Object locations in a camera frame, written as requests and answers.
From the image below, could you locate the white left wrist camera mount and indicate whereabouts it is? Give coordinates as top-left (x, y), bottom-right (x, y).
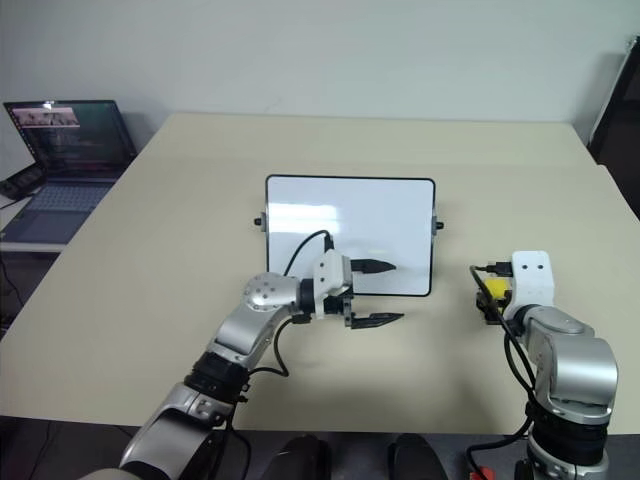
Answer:
top-left (313, 250), bottom-right (354, 320)

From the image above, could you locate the yellow and black board eraser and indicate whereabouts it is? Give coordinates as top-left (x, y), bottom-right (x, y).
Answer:
top-left (486, 278), bottom-right (512, 302)

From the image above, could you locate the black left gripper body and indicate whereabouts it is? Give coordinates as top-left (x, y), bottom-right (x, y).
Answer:
top-left (323, 285), bottom-right (357, 329)

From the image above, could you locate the white dry-erase board with stand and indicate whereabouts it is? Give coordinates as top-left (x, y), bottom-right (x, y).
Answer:
top-left (252, 174), bottom-right (446, 299)

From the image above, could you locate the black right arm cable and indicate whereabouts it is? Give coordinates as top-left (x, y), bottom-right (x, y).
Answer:
top-left (466, 259), bottom-right (539, 474)

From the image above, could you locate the small black device beside laptop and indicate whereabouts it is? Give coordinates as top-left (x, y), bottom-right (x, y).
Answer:
top-left (0, 166), bottom-right (44, 202)

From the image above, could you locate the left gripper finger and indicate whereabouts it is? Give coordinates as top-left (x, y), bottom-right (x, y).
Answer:
top-left (348, 312), bottom-right (406, 332)
top-left (350, 258), bottom-right (398, 276)

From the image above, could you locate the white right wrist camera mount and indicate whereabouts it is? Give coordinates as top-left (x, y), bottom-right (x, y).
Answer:
top-left (501, 250), bottom-right (557, 322)

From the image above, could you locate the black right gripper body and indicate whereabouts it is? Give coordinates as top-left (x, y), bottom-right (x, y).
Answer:
top-left (481, 302), bottom-right (508, 327)

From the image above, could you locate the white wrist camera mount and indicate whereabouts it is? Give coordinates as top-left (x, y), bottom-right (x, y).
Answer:
top-left (313, 250), bottom-right (354, 320)
top-left (501, 250), bottom-right (557, 322)

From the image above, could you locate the black cabinet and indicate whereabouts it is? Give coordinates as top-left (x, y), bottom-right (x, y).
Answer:
top-left (585, 34), bottom-right (640, 221)

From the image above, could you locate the open dark laptop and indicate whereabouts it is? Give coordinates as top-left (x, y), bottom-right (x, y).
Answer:
top-left (0, 99), bottom-right (139, 246)

